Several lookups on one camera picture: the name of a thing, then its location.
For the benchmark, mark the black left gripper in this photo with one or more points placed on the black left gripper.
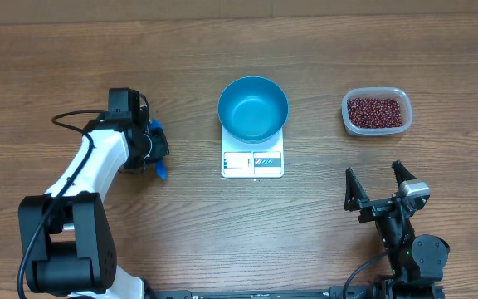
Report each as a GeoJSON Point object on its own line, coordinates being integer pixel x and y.
{"type": "Point", "coordinates": [162, 149]}

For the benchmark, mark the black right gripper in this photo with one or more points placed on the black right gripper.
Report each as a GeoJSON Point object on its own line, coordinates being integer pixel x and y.
{"type": "Point", "coordinates": [356, 199]}

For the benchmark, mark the blue plastic measuring scoop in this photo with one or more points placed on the blue plastic measuring scoop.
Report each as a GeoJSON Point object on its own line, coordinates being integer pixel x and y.
{"type": "Point", "coordinates": [160, 148]}

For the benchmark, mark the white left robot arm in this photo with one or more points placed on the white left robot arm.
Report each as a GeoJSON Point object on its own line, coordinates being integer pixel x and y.
{"type": "Point", "coordinates": [67, 246]}

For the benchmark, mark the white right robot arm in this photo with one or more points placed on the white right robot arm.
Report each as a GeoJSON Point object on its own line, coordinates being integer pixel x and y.
{"type": "Point", "coordinates": [416, 262]}

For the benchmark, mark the white digital kitchen scale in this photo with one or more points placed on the white digital kitchen scale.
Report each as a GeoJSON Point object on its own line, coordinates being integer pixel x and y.
{"type": "Point", "coordinates": [241, 160]}

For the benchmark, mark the teal plastic bowl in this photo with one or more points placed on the teal plastic bowl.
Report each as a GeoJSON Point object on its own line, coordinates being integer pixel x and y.
{"type": "Point", "coordinates": [253, 109]}

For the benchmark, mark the red adzuki beans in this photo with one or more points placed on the red adzuki beans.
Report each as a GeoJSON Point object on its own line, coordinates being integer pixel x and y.
{"type": "Point", "coordinates": [374, 113]}

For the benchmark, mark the clear plastic food container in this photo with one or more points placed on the clear plastic food container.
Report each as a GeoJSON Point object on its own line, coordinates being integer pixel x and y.
{"type": "Point", "coordinates": [378, 92]}

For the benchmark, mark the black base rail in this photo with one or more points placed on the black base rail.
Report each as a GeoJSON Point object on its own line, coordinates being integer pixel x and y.
{"type": "Point", "coordinates": [335, 292]}

